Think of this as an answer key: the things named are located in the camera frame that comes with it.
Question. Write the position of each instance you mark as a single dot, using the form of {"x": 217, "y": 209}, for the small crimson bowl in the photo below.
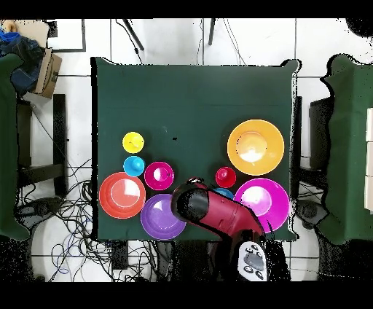
{"x": 159, "y": 175}

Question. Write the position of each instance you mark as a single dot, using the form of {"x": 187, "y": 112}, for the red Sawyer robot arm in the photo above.
{"x": 221, "y": 212}

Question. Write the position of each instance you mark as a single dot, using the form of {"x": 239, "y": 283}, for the red cup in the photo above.
{"x": 225, "y": 177}

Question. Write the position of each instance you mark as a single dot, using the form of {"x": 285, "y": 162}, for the dark green tablecloth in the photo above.
{"x": 189, "y": 102}

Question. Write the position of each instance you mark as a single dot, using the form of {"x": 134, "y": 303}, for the blue bowl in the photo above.
{"x": 225, "y": 192}

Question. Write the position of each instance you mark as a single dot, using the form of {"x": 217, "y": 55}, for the blue cup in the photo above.
{"x": 134, "y": 166}

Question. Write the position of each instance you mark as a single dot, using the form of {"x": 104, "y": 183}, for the yellow cup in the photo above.
{"x": 133, "y": 142}

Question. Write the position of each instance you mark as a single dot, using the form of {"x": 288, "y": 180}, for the large orange bowl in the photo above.
{"x": 255, "y": 147}

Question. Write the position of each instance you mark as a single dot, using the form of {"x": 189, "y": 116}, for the purple bowl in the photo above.
{"x": 158, "y": 218}

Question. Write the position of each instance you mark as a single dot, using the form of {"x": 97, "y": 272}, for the red-orange bowl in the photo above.
{"x": 122, "y": 194}

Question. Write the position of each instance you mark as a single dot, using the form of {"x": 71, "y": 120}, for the large pink bowl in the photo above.
{"x": 265, "y": 198}

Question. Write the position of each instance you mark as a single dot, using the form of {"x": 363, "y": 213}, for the black tripod leg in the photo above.
{"x": 211, "y": 31}
{"x": 132, "y": 33}

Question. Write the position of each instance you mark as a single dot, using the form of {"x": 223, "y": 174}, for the brown cardboard box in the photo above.
{"x": 48, "y": 73}

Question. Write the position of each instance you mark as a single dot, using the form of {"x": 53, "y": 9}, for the dark green side cloth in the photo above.
{"x": 349, "y": 145}
{"x": 7, "y": 145}

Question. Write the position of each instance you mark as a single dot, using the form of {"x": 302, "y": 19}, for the blue fabric bundle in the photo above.
{"x": 23, "y": 58}

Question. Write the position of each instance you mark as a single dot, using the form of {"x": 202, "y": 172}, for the black stool frame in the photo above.
{"x": 59, "y": 140}

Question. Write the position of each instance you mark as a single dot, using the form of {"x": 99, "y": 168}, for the black pedestal foot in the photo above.
{"x": 40, "y": 207}
{"x": 309, "y": 211}

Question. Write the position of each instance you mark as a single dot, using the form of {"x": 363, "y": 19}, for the white panel black frame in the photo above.
{"x": 65, "y": 35}

